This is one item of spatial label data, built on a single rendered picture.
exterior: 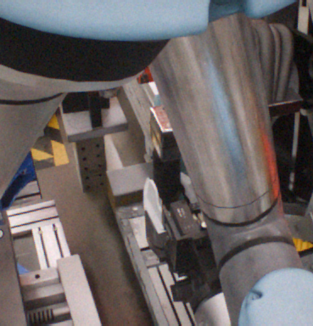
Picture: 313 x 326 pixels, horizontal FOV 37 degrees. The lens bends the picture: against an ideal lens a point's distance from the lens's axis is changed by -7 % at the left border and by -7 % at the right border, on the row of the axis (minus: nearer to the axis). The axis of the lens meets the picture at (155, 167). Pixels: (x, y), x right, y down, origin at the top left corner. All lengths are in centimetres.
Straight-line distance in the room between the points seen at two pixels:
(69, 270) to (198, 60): 42
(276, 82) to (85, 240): 118
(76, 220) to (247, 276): 134
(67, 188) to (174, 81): 152
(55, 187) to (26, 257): 51
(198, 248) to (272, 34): 26
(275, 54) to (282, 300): 31
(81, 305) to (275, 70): 37
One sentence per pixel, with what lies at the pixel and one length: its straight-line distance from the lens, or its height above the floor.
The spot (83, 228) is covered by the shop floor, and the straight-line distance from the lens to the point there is 168.
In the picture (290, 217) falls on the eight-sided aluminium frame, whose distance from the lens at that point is 79.
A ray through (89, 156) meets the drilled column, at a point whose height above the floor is 17.
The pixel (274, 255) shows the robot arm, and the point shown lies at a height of 99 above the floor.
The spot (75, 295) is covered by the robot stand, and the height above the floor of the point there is 77.
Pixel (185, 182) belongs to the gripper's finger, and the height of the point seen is 84.
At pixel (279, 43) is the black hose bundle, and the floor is 103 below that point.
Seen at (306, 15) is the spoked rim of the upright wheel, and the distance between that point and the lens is 84.
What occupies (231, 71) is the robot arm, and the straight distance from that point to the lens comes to 30.
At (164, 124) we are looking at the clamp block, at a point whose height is 95.
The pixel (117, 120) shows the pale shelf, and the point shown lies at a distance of 136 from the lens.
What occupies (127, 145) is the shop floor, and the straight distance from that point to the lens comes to 194.
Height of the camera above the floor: 131
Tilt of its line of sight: 45 degrees down
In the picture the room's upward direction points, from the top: straight up
